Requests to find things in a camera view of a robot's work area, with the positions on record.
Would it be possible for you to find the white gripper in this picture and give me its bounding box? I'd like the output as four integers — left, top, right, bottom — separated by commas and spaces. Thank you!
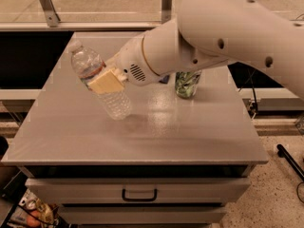
87, 34, 161, 94

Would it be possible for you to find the clear plastic water bottle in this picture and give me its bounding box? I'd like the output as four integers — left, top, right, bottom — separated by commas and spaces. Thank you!
67, 40, 131, 120

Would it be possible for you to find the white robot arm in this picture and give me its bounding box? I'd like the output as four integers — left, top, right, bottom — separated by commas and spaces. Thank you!
88, 0, 304, 99

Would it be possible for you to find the dark blue snack packet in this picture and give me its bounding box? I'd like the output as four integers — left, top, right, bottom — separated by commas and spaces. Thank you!
160, 75, 170, 84

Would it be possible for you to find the green soda can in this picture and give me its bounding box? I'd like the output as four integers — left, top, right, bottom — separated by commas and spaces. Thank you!
175, 70, 201, 99

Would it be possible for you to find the grey cabinet with drawers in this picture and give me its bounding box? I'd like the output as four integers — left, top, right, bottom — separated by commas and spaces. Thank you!
0, 31, 270, 228

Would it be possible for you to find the cluttered items bottom left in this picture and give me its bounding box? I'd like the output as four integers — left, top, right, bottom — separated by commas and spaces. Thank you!
7, 189, 60, 228

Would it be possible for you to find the black metal stand leg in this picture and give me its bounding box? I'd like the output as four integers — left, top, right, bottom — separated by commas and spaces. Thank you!
276, 144, 304, 181

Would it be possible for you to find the left metal rail bracket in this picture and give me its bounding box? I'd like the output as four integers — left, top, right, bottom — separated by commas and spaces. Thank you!
39, 0, 60, 28

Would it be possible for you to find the metal rail bracket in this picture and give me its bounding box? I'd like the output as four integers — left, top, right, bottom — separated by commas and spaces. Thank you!
161, 0, 172, 23
39, 0, 60, 28

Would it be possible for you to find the middle metal rail bracket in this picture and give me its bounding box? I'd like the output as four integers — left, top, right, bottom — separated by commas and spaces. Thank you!
161, 0, 172, 23

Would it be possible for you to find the black drawer handle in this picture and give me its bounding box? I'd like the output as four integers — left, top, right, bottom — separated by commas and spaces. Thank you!
122, 189, 158, 202

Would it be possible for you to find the black cable on floor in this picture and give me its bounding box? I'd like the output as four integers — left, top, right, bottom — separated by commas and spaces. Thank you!
240, 12, 304, 119

